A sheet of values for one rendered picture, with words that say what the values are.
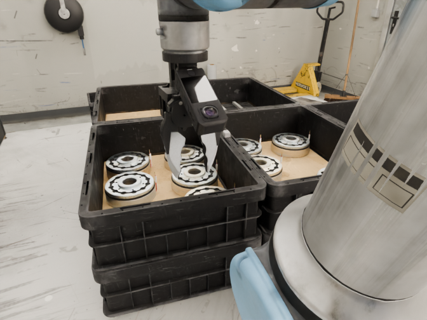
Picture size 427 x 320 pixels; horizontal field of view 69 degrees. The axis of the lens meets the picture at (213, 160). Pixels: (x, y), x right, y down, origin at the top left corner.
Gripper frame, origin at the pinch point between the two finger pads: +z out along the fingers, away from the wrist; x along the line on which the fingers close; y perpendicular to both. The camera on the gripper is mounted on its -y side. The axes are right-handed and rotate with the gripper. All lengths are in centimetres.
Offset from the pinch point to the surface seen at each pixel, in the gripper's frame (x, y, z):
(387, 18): -313, 228, -10
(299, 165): -32.0, 9.8, 10.5
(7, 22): 71, 344, -9
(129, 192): 10.5, 9.0, 7.5
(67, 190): 25, 43, 23
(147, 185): 6.7, 10.0, 7.3
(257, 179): -9.3, -6.5, 0.5
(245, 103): -45, 63, 11
